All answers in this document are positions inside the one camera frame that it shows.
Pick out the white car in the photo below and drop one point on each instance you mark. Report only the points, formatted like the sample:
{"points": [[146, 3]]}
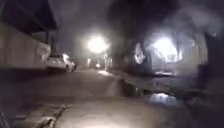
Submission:
{"points": [[59, 62]]}

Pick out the dark asphalt road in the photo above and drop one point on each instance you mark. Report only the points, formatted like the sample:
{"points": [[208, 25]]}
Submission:
{"points": [[100, 106]]}

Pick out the pale long wall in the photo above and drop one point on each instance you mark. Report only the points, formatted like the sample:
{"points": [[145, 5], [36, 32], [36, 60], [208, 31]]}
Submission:
{"points": [[23, 51]]}

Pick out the dark roadside verge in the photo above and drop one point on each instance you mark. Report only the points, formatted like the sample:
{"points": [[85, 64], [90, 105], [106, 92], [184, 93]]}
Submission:
{"points": [[173, 86]]}

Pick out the distant vehicle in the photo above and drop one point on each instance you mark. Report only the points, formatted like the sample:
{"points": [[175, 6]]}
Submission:
{"points": [[98, 66]]}

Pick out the building with dark roof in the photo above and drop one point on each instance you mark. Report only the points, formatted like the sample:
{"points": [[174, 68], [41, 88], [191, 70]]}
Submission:
{"points": [[26, 15]]}

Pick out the street lamp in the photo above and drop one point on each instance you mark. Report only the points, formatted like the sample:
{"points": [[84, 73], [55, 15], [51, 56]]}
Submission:
{"points": [[97, 45]]}

